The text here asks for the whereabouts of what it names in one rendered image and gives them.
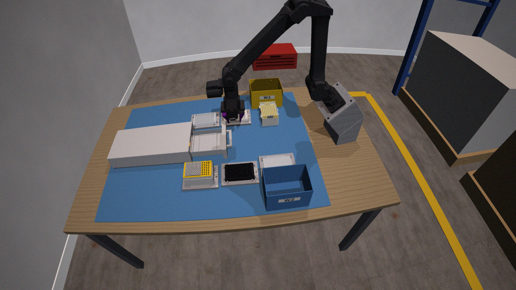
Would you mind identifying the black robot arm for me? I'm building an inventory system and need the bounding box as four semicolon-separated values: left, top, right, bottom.
206;0;346;121

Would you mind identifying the blue bench mat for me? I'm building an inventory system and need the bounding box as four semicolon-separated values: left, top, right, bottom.
94;92;331;222

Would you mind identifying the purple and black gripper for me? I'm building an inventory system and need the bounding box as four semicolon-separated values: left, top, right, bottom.
221;99;245;123

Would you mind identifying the blue open-top bin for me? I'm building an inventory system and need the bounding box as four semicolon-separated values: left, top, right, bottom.
262;164;314;211

